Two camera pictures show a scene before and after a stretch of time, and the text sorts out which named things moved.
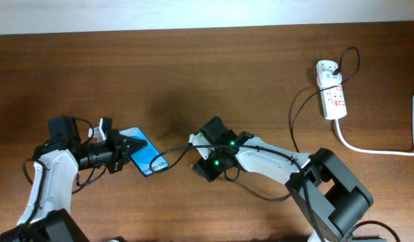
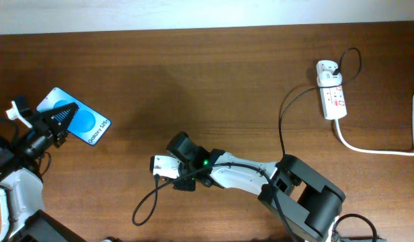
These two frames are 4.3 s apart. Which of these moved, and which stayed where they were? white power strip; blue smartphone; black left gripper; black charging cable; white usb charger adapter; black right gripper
Moved: black right gripper; black charging cable; black left gripper; blue smartphone
Stayed: white power strip; white usb charger adapter
